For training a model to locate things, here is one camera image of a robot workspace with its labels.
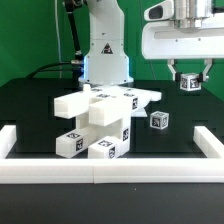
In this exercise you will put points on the white U-shaped fence frame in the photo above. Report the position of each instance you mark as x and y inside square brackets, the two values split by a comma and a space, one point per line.
[126, 170]

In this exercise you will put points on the white marker sheet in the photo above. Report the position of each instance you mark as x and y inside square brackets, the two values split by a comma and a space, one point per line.
[139, 113]

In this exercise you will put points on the white chair back frame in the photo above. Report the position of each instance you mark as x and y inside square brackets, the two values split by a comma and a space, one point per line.
[104, 104]

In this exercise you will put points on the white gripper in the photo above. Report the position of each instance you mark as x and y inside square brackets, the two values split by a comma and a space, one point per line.
[163, 41]

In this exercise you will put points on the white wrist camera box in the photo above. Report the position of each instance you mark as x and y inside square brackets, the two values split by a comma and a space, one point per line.
[160, 12]

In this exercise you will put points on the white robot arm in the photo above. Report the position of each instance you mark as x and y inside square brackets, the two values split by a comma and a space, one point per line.
[106, 62]

